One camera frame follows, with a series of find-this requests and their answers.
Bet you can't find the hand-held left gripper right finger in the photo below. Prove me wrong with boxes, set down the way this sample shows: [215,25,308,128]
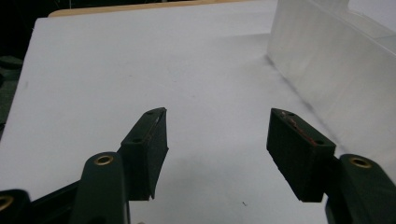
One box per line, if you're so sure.
[266,107,396,224]

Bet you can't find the translucent plastic storage box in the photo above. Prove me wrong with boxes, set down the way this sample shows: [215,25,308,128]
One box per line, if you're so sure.
[266,0,396,185]

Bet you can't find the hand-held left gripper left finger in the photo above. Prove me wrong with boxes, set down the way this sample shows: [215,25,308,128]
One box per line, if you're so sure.
[68,106,170,224]

